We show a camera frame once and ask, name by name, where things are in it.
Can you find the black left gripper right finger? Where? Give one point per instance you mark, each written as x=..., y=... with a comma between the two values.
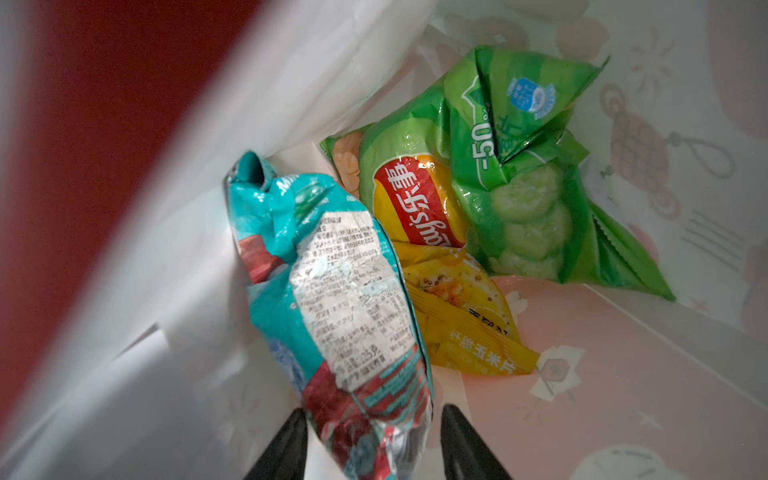
x=465, y=455

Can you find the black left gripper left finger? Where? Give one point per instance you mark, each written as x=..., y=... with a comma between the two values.
x=285, y=456

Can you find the yellow corn chips packet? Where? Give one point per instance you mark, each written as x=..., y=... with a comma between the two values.
x=463, y=316

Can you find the teal red snack packet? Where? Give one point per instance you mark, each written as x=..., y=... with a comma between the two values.
x=328, y=294

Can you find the red white paper bag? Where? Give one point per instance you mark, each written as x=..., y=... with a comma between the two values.
x=126, y=346

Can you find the green Lays chips packet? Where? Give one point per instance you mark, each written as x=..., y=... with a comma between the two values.
x=484, y=160

